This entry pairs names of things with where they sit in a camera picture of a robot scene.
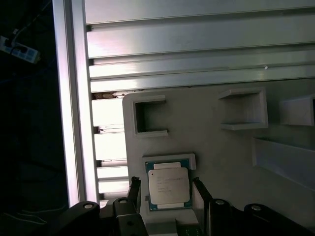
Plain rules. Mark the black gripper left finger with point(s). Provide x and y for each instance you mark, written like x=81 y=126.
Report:
x=123 y=221

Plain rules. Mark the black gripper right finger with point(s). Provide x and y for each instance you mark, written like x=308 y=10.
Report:
x=246 y=223

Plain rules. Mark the silver CPU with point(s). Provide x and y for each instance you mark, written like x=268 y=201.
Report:
x=167 y=186

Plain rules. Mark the green RAM stick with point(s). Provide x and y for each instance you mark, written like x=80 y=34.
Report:
x=189 y=229

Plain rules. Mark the grey parts rack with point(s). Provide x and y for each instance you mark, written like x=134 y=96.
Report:
x=221 y=152

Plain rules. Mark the white power strip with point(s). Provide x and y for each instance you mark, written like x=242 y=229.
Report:
x=22 y=51

